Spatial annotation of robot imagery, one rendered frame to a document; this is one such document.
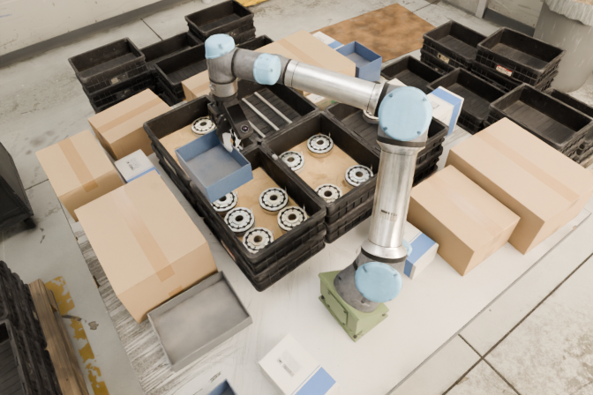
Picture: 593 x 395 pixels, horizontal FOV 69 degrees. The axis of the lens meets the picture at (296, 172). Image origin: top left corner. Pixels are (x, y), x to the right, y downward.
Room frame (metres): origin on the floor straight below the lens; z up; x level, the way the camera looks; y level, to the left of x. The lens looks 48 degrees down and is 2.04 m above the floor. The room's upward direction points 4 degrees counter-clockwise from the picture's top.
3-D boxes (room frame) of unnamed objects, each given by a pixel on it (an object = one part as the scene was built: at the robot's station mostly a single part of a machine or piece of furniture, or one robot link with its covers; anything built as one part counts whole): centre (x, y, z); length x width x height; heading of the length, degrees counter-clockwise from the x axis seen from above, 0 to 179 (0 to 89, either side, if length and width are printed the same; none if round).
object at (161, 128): (1.25, 0.37, 0.87); 0.40 x 0.30 x 0.11; 34
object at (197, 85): (1.70, 0.32, 0.78); 0.30 x 0.22 x 0.16; 125
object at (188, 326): (0.60, 0.34, 0.73); 0.27 x 0.20 x 0.05; 121
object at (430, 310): (1.15, 0.02, 0.35); 1.60 x 1.60 x 0.70; 33
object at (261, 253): (0.92, 0.14, 0.92); 0.40 x 0.30 x 0.02; 34
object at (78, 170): (1.23, 0.87, 0.78); 0.30 x 0.22 x 0.16; 34
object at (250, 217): (0.88, 0.21, 0.86); 0.10 x 0.10 x 0.01
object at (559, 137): (1.60, -1.23, 0.37); 0.40 x 0.30 x 0.45; 33
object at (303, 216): (0.87, 0.03, 0.86); 0.10 x 0.10 x 0.01
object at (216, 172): (0.92, 0.25, 1.10); 0.20 x 0.15 x 0.07; 34
